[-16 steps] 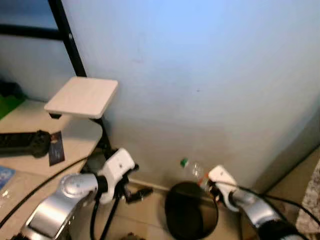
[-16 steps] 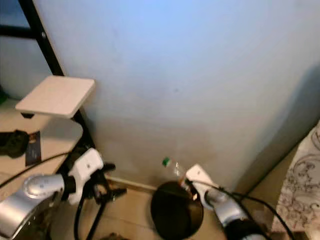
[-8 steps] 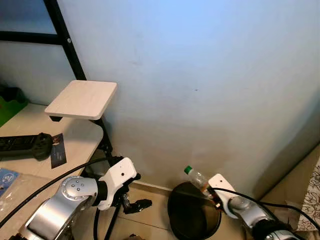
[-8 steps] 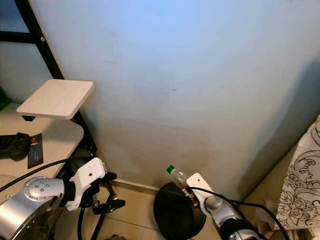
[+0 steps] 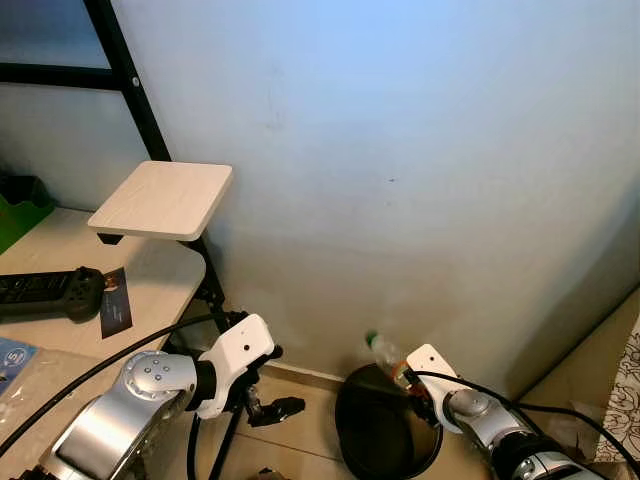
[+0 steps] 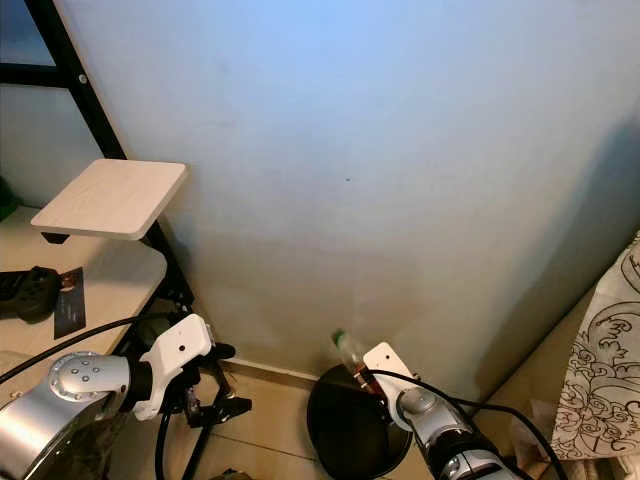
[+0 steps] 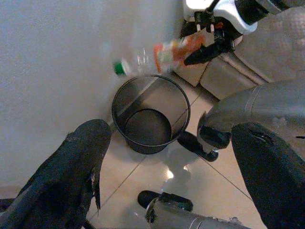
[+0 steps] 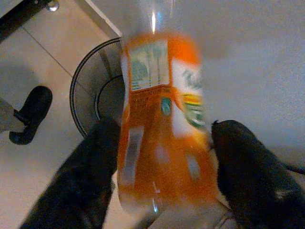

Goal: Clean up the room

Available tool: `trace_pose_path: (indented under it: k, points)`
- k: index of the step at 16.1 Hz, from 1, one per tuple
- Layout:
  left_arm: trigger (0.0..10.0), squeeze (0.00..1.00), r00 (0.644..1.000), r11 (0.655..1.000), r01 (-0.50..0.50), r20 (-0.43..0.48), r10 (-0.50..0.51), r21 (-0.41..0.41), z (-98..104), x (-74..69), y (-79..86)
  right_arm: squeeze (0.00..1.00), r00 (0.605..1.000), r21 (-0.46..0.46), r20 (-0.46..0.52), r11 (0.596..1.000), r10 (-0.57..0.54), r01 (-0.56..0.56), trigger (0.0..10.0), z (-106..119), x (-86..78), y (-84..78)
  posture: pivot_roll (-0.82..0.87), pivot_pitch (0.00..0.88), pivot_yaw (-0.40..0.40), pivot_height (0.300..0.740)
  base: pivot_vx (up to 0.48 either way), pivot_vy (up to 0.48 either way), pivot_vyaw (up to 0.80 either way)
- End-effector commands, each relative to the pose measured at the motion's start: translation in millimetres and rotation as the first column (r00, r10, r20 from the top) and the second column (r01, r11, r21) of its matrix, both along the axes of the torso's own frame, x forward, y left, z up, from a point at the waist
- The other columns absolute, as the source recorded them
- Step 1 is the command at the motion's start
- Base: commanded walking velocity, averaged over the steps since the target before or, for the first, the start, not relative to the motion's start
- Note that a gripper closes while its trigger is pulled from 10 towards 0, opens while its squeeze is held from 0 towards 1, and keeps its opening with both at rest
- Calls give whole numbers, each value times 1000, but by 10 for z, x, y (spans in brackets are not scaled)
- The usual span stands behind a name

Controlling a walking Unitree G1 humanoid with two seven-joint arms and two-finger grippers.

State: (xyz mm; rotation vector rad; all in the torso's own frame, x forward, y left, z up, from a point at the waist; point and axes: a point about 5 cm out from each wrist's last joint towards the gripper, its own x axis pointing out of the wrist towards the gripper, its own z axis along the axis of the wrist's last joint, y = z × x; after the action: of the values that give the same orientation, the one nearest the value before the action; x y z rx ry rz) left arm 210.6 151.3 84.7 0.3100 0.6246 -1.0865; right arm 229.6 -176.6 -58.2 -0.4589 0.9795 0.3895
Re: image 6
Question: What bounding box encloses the clear bottle with green cap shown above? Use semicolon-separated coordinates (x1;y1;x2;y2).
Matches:
332;328;386;391

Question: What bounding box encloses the black mesh trash bin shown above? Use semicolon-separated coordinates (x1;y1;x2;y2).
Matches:
305;362;407;479

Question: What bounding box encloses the dark printed card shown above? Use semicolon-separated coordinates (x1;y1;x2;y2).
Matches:
54;267;86;339

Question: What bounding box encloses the light wooden shelf board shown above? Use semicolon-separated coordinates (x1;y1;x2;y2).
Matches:
30;158;189;243

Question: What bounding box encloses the black power strip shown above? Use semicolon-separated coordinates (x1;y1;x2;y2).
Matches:
0;265;61;323

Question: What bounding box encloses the white black floral print cloth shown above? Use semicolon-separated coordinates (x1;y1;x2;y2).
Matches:
550;235;640;461

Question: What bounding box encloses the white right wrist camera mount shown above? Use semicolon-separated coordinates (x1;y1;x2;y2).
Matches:
363;342;419;431

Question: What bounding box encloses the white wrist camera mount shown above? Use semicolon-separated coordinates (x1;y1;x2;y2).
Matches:
363;342;419;431
135;313;217;421

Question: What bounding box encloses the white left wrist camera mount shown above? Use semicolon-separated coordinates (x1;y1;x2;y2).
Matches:
135;313;217;421

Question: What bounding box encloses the black metal desk frame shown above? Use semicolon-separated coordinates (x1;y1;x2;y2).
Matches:
0;0;197;323

